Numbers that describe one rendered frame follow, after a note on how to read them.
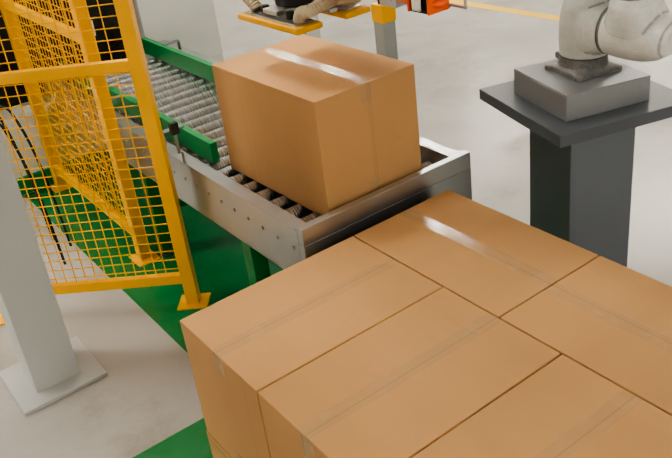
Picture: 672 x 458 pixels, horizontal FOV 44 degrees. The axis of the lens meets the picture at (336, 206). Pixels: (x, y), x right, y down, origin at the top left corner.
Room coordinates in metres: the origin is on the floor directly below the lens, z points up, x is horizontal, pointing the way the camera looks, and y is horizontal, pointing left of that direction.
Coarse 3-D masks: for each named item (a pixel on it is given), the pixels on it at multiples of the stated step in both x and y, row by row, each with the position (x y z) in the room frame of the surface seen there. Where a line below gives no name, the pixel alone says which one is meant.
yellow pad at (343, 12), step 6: (336, 6) 2.60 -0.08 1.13; (342, 6) 2.59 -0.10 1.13; (354, 6) 2.57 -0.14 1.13; (360, 6) 2.58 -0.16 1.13; (366, 6) 2.57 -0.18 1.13; (324, 12) 2.62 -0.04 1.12; (336, 12) 2.56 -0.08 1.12; (342, 12) 2.54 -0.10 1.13; (348, 12) 2.53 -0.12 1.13; (354, 12) 2.54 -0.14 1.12; (360, 12) 2.55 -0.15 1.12; (366, 12) 2.57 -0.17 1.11; (348, 18) 2.53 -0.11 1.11
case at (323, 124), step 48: (288, 48) 2.83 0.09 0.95; (336, 48) 2.76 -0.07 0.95; (240, 96) 2.62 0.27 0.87; (288, 96) 2.38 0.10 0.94; (336, 96) 2.31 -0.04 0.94; (384, 96) 2.42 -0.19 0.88; (240, 144) 2.67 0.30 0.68; (288, 144) 2.41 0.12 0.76; (336, 144) 2.30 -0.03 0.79; (384, 144) 2.41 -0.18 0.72; (288, 192) 2.45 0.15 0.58; (336, 192) 2.29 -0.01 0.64
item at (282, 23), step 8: (240, 16) 2.68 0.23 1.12; (248, 16) 2.64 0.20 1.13; (256, 16) 2.63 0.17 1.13; (264, 16) 2.60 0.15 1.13; (272, 16) 2.58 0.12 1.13; (280, 16) 2.57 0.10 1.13; (288, 16) 2.51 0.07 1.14; (264, 24) 2.56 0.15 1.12; (272, 24) 2.52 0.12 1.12; (280, 24) 2.50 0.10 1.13; (288, 24) 2.47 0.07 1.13; (296, 24) 2.46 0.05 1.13; (304, 24) 2.46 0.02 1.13; (312, 24) 2.45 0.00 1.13; (320, 24) 2.47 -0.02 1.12; (288, 32) 2.45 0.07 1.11; (296, 32) 2.42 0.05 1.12; (304, 32) 2.43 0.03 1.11
